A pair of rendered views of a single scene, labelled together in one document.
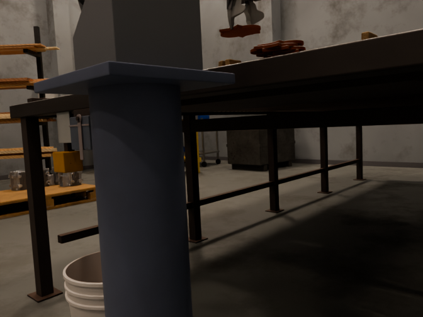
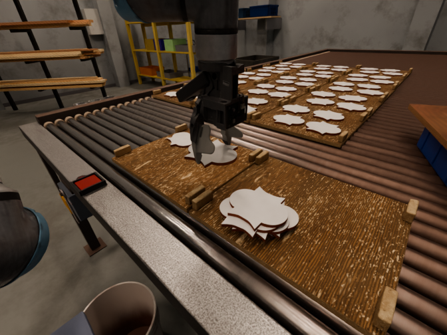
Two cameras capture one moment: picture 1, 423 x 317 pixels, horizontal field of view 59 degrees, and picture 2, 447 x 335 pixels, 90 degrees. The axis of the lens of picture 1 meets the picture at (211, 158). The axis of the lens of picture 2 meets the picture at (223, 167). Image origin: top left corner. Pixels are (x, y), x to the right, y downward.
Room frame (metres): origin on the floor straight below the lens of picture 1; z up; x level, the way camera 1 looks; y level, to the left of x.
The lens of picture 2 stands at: (0.70, -0.14, 1.31)
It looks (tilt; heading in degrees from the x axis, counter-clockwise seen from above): 32 degrees down; 1
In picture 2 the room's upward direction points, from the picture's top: 3 degrees counter-clockwise
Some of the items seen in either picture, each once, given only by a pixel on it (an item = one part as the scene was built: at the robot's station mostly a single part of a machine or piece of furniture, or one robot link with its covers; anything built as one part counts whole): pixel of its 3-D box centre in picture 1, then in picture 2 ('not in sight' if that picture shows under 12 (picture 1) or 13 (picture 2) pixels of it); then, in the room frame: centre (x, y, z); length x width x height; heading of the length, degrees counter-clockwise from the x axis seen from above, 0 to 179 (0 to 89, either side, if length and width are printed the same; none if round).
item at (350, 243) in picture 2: not in sight; (299, 211); (1.10, -0.31, 0.93); 0.41 x 0.35 x 0.02; 48
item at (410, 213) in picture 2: not in sight; (410, 210); (1.07, -0.55, 0.95); 0.06 x 0.02 x 0.03; 138
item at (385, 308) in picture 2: (369, 39); (385, 308); (0.87, -0.37, 0.95); 0.06 x 0.02 x 0.03; 138
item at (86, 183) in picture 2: not in sight; (88, 183); (1.25, 0.28, 0.92); 0.06 x 0.06 x 0.01; 48
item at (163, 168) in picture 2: not in sight; (187, 158); (1.38, 0.00, 0.93); 0.41 x 0.35 x 0.02; 48
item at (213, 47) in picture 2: not in sight; (217, 48); (1.15, -0.13, 1.28); 0.08 x 0.08 x 0.05
